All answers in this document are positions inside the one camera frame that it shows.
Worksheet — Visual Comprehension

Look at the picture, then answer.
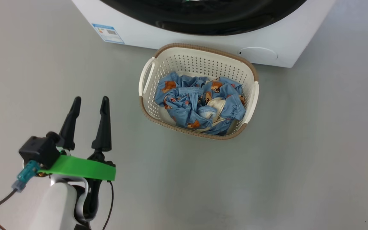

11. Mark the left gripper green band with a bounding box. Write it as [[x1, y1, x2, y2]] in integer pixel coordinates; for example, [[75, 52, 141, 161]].
[[39, 96, 116, 221]]

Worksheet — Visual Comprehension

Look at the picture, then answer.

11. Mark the black round glass washer door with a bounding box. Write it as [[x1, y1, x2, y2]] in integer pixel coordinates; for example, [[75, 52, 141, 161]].
[[99, 0, 307, 36]]

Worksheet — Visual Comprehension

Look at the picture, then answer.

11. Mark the white front-load washing machine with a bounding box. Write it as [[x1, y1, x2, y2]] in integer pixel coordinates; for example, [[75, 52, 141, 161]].
[[72, 0, 336, 68]]

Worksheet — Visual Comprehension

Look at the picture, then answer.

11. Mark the cream perforated basket brown rim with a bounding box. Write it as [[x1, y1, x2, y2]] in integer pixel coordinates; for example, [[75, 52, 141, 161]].
[[139, 43, 260, 140]]

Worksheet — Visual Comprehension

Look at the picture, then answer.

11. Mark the blue energy label sticker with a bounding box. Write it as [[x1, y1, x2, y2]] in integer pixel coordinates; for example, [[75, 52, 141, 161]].
[[92, 23, 125, 44]]

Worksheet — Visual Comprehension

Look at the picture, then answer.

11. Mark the round white filter cover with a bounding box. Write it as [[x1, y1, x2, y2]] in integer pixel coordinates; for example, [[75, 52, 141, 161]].
[[238, 47, 278, 62]]

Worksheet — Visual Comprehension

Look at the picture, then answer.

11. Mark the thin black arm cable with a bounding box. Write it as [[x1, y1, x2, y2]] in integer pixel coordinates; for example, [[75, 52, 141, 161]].
[[103, 180, 114, 230]]

